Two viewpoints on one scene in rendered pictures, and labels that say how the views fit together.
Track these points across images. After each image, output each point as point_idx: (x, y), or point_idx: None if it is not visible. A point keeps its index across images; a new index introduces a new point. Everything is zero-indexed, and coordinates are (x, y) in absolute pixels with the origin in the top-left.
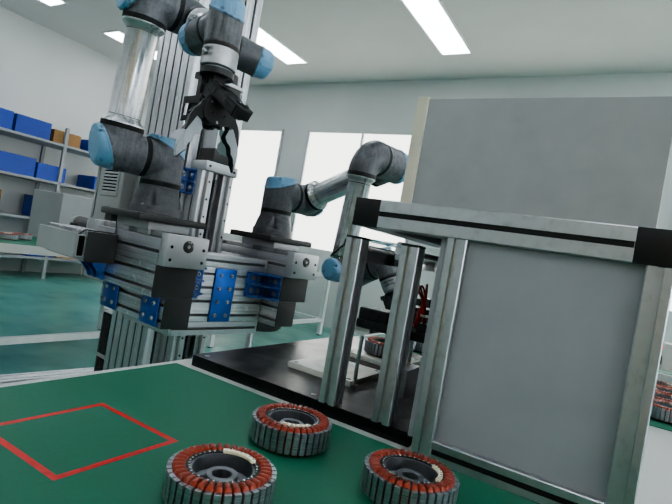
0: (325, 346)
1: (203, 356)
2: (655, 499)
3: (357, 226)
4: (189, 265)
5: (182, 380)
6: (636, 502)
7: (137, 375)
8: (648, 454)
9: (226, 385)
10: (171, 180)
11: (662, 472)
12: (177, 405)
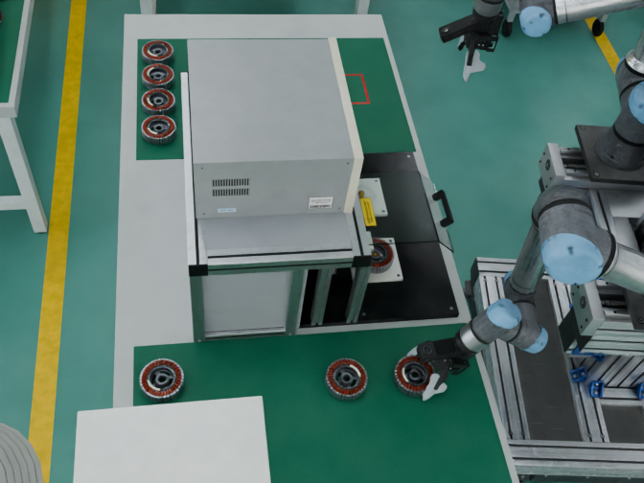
0: (419, 247)
1: (407, 153)
2: (176, 200)
3: (518, 256)
4: (542, 178)
5: (386, 138)
6: (184, 190)
7: (399, 126)
8: (178, 264)
9: (373, 149)
10: (616, 125)
11: (172, 239)
12: (356, 120)
